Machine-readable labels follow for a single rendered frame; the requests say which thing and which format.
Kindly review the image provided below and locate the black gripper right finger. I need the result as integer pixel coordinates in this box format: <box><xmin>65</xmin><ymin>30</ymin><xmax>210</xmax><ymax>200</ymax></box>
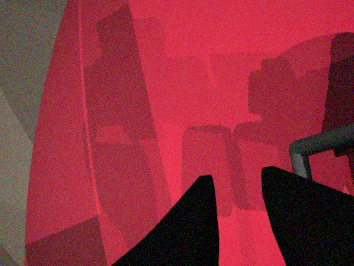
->
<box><xmin>261</xmin><ymin>166</ymin><xmax>354</xmax><ymax>266</ymax></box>

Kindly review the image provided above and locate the red plastic tray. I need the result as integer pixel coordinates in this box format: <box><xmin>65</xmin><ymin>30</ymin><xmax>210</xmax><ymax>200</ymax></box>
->
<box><xmin>289</xmin><ymin>124</ymin><xmax>354</xmax><ymax>180</ymax></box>

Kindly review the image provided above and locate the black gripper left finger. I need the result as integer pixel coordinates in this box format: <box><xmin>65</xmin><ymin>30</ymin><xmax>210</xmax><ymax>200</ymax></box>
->
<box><xmin>110</xmin><ymin>174</ymin><xmax>220</xmax><ymax>266</ymax></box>

